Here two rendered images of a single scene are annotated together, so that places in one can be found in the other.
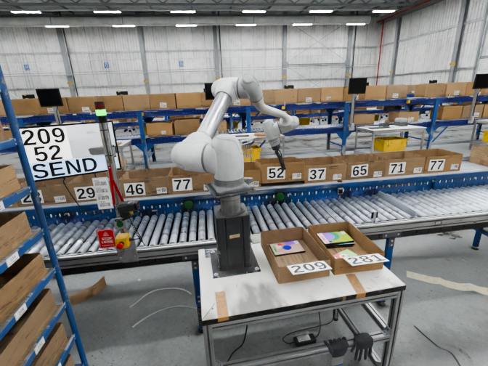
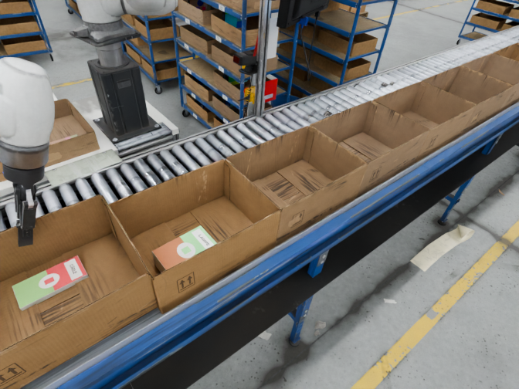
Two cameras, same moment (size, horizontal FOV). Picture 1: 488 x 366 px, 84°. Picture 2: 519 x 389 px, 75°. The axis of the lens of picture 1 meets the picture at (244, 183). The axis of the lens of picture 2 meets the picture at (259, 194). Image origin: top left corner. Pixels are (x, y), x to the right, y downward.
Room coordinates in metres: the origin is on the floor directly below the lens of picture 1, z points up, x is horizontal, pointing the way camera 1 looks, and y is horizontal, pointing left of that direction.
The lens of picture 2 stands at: (3.01, -0.15, 1.73)
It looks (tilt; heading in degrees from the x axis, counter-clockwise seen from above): 43 degrees down; 146
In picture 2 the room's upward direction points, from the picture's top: 5 degrees clockwise
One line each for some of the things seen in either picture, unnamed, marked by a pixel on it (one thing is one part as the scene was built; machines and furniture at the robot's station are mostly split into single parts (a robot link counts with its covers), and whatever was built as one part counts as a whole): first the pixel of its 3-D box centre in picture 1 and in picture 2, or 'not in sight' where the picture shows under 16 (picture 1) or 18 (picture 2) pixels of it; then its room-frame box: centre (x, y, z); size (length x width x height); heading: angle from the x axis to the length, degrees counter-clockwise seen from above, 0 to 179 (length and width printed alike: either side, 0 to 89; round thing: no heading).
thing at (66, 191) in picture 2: (276, 218); (83, 223); (1.95, -0.25, 0.72); 0.52 x 0.05 x 0.05; 7
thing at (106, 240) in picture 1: (112, 237); (266, 92); (1.51, 0.83, 0.85); 0.16 x 0.01 x 0.13; 97
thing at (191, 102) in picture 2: not in sight; (211, 103); (0.37, 0.98, 0.19); 0.40 x 0.30 x 0.10; 6
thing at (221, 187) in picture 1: (232, 181); (100, 26); (1.37, 0.06, 1.24); 0.22 x 0.18 x 0.06; 110
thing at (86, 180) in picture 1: (100, 186); (418, 119); (2.22, 1.22, 0.96); 0.39 x 0.29 x 0.17; 97
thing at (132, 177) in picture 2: not in sight; (147, 197); (1.92, 0.01, 0.72); 0.52 x 0.05 x 0.05; 7
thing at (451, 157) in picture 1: (430, 160); not in sight; (2.62, -1.87, 0.96); 0.39 x 0.29 x 0.17; 98
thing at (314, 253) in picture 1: (292, 251); (52, 131); (1.36, -0.26, 0.80); 0.38 x 0.28 x 0.10; 10
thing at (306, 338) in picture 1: (304, 340); not in sight; (1.46, -0.38, 0.02); 0.15 x 0.06 x 0.03; 100
